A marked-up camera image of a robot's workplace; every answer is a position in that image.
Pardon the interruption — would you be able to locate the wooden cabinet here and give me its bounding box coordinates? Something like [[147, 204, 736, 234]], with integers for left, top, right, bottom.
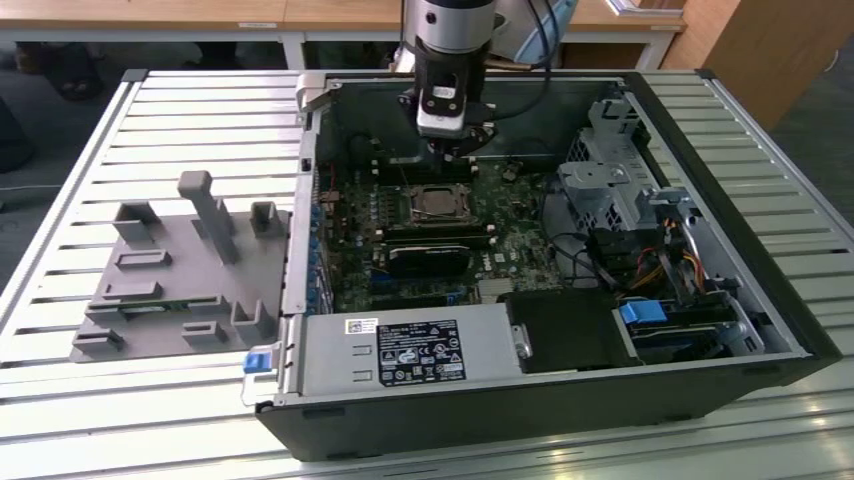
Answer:
[[659, 0, 854, 132]]

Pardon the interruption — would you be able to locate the silver chipset heatsink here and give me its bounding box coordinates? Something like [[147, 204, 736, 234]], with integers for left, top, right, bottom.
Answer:
[[479, 279, 512, 304]]

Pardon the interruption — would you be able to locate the black plastic air duct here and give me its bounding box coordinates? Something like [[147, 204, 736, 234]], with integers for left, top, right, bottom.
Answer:
[[499, 289, 643, 374]]

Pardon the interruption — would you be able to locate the blue case latch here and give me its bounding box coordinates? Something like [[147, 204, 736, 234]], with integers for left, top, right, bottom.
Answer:
[[244, 349, 276, 375]]

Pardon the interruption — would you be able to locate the yellow and red wire bundle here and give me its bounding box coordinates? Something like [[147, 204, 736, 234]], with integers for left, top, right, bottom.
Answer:
[[632, 248, 707, 292]]

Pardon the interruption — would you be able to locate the grey power supply with label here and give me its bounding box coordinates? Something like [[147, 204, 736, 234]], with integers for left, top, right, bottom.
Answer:
[[292, 302, 526, 397]]

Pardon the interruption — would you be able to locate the metal socket cover frame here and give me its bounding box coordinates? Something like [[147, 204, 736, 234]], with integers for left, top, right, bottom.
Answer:
[[408, 184, 478, 224]]

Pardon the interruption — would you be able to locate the green RAM stick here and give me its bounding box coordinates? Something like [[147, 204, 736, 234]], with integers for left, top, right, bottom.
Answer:
[[119, 298, 219, 314]]

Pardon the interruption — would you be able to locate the black RAM slot bank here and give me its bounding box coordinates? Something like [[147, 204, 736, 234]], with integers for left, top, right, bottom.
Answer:
[[380, 224, 492, 247], [391, 157, 479, 184]]

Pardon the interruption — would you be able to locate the grey case corner latch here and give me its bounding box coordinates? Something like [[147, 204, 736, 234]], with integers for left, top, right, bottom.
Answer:
[[292, 74, 335, 112]]

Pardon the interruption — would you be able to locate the blue disk carrier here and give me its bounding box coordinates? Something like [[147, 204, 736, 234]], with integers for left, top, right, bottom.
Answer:
[[618, 298, 667, 329]]

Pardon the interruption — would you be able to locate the graphics card with black shroud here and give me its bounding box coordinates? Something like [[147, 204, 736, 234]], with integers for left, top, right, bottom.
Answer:
[[384, 242, 472, 281]]

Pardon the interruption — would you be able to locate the black cable bundle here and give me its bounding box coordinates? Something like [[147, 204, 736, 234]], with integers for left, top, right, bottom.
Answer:
[[540, 230, 623, 292]]

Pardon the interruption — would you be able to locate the black open PC case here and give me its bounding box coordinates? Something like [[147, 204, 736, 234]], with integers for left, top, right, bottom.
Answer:
[[256, 69, 842, 464]]

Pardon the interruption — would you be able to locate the green motherboard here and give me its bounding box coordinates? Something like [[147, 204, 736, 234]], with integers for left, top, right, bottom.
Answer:
[[312, 159, 568, 314]]

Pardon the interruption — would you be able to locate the wooden desk with white frame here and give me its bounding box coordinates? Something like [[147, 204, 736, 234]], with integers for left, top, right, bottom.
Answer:
[[0, 0, 688, 71]]

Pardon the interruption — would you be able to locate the silver square CPU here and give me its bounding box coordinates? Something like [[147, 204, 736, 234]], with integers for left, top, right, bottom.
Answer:
[[423, 191, 466, 214]]

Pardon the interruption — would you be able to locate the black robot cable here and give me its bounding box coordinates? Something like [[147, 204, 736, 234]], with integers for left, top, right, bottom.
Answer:
[[490, 0, 556, 122]]

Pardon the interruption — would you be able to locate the grey plastic parts rack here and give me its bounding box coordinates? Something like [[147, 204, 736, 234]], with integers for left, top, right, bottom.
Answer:
[[69, 170, 295, 365]]

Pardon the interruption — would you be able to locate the silver metal drive cage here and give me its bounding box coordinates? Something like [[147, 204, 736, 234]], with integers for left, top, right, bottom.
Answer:
[[555, 97, 670, 232]]

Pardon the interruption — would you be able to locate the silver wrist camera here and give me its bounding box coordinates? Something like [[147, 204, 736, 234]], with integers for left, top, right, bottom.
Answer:
[[416, 84, 470, 139]]

